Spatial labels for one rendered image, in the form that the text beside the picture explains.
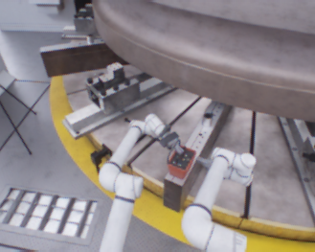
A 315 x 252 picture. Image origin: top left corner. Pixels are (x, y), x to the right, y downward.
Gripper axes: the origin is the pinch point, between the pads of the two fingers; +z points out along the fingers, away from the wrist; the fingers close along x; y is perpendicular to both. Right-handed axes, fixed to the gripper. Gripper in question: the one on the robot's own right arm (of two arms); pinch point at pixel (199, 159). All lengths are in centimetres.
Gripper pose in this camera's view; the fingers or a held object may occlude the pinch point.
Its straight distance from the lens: 164.2
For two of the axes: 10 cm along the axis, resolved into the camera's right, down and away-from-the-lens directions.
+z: -8.8, -3.3, 3.4
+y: 0.0, -7.2, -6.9
